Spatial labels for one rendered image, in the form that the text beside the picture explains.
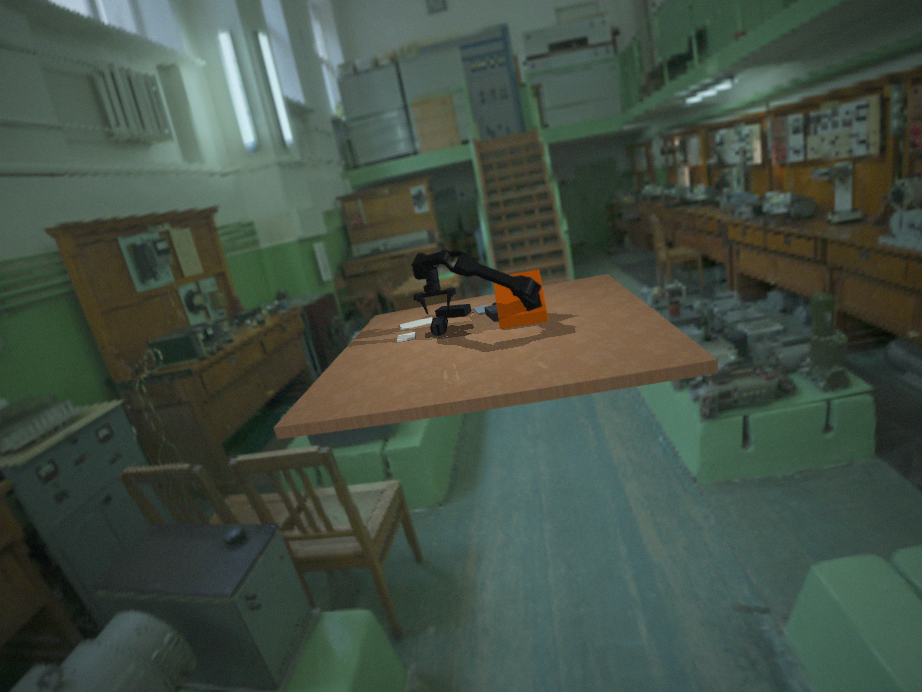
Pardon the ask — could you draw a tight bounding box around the dark grey controller unit with white label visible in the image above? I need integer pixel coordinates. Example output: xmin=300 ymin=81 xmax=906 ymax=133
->
xmin=430 ymin=316 xmax=448 ymax=336

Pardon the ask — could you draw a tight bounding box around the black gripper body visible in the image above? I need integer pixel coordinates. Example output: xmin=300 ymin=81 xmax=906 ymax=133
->
xmin=413 ymin=277 xmax=456 ymax=301

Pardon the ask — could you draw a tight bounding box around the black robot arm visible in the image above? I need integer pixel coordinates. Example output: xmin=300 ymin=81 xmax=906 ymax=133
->
xmin=411 ymin=250 xmax=543 ymax=311

